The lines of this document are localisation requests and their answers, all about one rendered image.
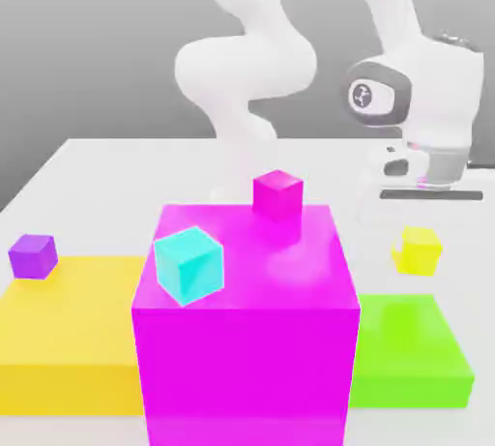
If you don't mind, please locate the small cyan cube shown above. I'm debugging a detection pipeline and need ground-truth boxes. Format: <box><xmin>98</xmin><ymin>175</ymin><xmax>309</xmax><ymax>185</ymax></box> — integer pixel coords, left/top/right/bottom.
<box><xmin>153</xmin><ymin>225</ymin><xmax>226</xmax><ymax>308</ymax></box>

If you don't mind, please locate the small yellow cube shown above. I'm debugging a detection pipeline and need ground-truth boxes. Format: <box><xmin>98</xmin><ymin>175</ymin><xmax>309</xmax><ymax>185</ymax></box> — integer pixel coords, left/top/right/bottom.
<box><xmin>391</xmin><ymin>224</ymin><xmax>444</xmax><ymax>276</ymax></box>

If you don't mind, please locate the small purple cube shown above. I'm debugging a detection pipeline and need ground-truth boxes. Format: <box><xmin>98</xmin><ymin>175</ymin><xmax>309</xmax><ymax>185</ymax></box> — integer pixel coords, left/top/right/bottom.
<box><xmin>7</xmin><ymin>233</ymin><xmax>60</xmax><ymax>282</ymax></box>

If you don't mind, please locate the large magenta box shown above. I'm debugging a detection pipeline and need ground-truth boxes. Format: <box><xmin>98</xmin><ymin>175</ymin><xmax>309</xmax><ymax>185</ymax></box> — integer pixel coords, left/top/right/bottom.
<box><xmin>130</xmin><ymin>203</ymin><xmax>363</xmax><ymax>446</ymax></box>

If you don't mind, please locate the large green box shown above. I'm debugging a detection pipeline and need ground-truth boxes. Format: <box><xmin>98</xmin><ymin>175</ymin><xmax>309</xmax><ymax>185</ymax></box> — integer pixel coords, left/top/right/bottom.
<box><xmin>348</xmin><ymin>293</ymin><xmax>476</xmax><ymax>409</ymax></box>

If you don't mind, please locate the small magenta cube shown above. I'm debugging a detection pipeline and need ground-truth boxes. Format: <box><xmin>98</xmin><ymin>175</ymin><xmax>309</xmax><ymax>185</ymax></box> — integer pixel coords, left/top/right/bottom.
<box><xmin>252</xmin><ymin>169</ymin><xmax>305</xmax><ymax>223</ymax></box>

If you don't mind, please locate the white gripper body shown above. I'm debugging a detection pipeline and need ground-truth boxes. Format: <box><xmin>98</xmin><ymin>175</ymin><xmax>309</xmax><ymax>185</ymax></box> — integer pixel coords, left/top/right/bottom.
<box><xmin>357</xmin><ymin>181</ymin><xmax>489</xmax><ymax>231</ymax></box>

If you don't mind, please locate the large yellow box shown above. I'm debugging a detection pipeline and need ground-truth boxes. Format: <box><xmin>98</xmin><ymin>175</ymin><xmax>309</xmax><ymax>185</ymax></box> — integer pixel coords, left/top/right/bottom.
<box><xmin>0</xmin><ymin>254</ymin><xmax>148</xmax><ymax>417</ymax></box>

